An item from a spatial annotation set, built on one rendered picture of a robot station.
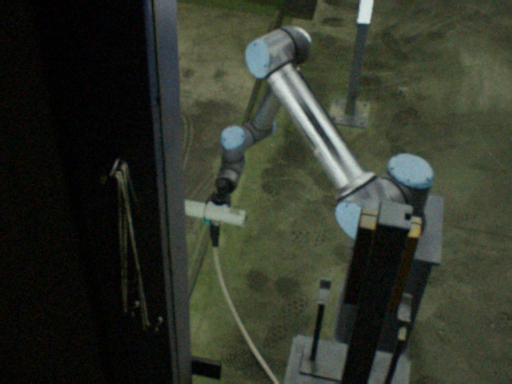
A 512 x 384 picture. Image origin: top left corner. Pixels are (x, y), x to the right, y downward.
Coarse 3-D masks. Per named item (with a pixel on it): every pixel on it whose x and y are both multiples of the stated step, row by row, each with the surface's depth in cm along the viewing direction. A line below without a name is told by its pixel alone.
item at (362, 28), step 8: (360, 24) 363; (368, 24) 362; (360, 32) 366; (360, 40) 369; (360, 48) 372; (360, 56) 376; (352, 64) 380; (360, 64) 379; (352, 72) 383; (360, 72) 382; (352, 80) 387; (352, 88) 390; (352, 96) 394; (352, 104) 397; (352, 112) 401
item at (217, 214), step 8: (184, 200) 285; (192, 200) 285; (192, 208) 282; (200, 208) 282; (208, 208) 282; (216, 208) 282; (224, 208) 282; (192, 216) 285; (200, 216) 283; (208, 216) 282; (216, 216) 281; (224, 216) 280; (232, 216) 280; (240, 216) 279; (232, 224) 282; (240, 224) 281; (216, 232) 289; (216, 240) 293
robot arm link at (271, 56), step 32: (288, 32) 252; (256, 64) 249; (288, 64) 247; (288, 96) 247; (320, 128) 245; (320, 160) 248; (352, 160) 245; (352, 192) 242; (384, 192) 244; (352, 224) 244
